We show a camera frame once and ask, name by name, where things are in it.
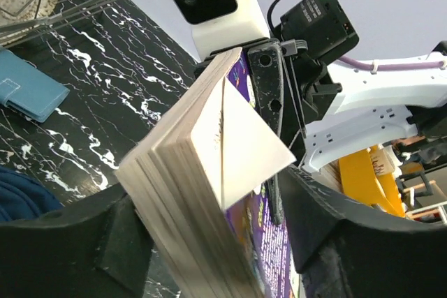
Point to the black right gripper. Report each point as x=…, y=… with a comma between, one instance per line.
x=289, y=70

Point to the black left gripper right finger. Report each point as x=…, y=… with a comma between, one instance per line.
x=343, y=248

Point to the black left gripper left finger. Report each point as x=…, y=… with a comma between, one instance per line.
x=95, y=247

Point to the navy blue student backpack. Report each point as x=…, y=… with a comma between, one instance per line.
x=24, y=198

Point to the purple paperback book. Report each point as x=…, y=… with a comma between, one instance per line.
x=207, y=153

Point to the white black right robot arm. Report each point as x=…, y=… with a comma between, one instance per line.
x=379, y=101

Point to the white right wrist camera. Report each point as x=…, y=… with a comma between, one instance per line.
x=213, y=8

